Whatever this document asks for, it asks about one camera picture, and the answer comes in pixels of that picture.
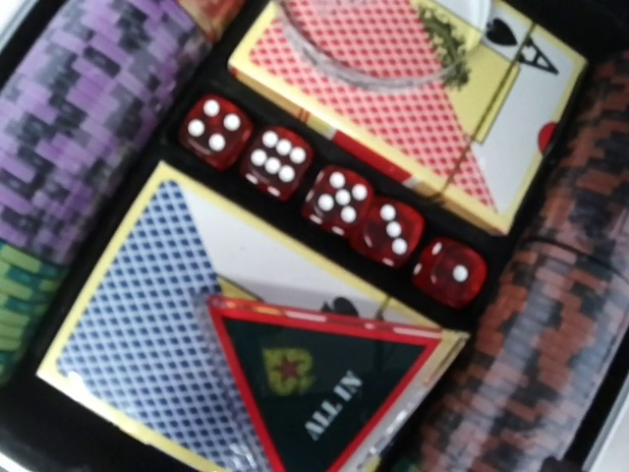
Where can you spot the aluminium poker case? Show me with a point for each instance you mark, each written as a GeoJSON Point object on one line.
{"type": "Point", "coordinates": [42, 430]}

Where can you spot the black triangular dealer button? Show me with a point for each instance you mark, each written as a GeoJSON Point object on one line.
{"type": "Point", "coordinates": [315, 385]}

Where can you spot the blue playing card deck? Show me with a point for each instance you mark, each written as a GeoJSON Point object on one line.
{"type": "Point", "coordinates": [139, 349]}

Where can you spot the red playing card deck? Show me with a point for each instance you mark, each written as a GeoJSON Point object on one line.
{"type": "Point", "coordinates": [474, 150]}

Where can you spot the clear round plastic lid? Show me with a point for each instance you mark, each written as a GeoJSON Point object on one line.
{"type": "Point", "coordinates": [387, 46]}

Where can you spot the green chip stack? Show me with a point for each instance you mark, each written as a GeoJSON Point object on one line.
{"type": "Point", "coordinates": [28, 285]}

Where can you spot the red dice row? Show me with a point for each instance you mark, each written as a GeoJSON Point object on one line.
{"type": "Point", "coordinates": [341, 201]}

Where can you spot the right poker chip row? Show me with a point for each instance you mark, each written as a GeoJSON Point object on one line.
{"type": "Point", "coordinates": [560, 312]}

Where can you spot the poker chip row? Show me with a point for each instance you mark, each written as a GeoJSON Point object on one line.
{"type": "Point", "coordinates": [560, 312]}
{"type": "Point", "coordinates": [84, 101]}

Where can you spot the left poker chip row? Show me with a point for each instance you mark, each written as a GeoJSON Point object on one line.
{"type": "Point", "coordinates": [84, 101]}

